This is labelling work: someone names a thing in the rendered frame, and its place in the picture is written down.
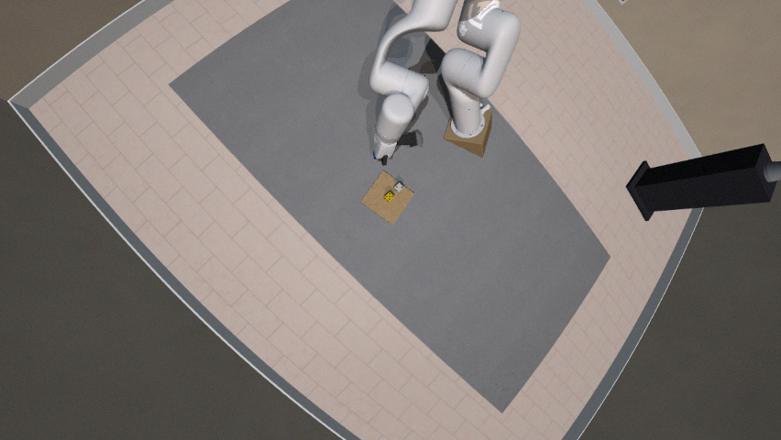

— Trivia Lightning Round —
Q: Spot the light orange mat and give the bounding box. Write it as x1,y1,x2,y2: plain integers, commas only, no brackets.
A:
361,171,414,225

